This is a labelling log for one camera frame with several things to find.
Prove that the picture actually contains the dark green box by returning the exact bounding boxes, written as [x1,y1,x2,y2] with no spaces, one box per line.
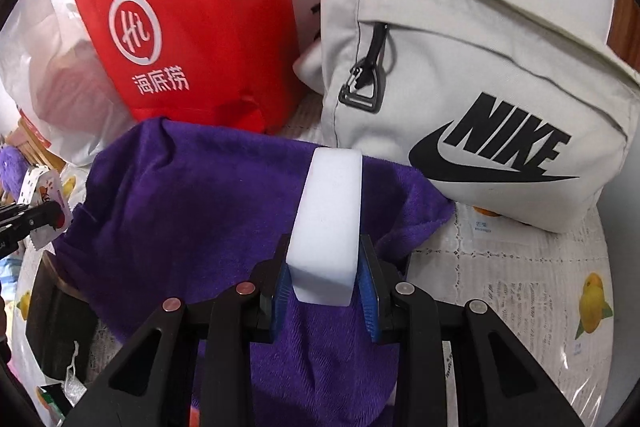
[26,251,98,381]

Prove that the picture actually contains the white foam sponge block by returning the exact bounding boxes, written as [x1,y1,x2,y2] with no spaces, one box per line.
[286,147,362,308]

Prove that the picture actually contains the small fruit print packet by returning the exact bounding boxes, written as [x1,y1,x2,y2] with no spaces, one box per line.
[17,166,72,248]

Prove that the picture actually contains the purple towel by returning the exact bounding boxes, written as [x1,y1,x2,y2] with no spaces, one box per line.
[52,116,457,427]

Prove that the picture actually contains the white plastic bag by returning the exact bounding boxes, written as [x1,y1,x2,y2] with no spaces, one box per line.
[1,0,136,166]

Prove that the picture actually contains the red paper shopping bag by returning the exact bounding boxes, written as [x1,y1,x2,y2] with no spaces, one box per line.
[75,0,304,134]

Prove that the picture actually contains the grey Nike bag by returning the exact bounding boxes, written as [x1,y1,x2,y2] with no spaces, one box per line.
[294,0,639,232]

